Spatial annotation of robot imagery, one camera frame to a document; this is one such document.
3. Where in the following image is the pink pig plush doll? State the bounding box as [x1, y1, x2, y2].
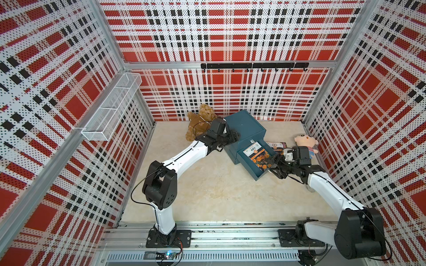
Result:
[294, 134, 319, 155]

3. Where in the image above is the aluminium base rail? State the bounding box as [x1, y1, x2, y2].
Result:
[96, 221, 370, 263]

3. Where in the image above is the brown teddy bear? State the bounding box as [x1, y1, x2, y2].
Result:
[185, 104, 217, 142]

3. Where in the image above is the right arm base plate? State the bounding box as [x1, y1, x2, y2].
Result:
[278, 229, 326, 247]

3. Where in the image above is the teal drawer cabinet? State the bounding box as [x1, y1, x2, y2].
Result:
[225, 110, 266, 165]

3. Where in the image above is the black hook rail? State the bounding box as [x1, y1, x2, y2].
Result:
[200, 62, 309, 70]

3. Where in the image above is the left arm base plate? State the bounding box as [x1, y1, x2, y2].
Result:
[145, 228, 192, 248]

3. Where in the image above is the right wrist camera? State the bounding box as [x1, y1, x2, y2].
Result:
[282, 148, 294, 162]

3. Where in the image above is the green circuit board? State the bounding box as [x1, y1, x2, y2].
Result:
[155, 251, 176, 261]

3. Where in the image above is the orange flower seed bag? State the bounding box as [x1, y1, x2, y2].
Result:
[266, 142, 287, 151]

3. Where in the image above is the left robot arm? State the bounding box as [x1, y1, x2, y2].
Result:
[142, 117, 240, 236]

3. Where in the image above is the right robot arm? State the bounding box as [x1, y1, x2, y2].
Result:
[270, 146, 392, 260]

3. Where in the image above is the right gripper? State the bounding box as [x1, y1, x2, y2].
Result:
[264, 153, 298, 179]

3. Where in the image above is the orange marigold seed bag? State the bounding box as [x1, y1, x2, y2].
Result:
[243, 142, 272, 171]

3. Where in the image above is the teal bottom drawer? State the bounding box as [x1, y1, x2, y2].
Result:
[236, 140, 278, 181]

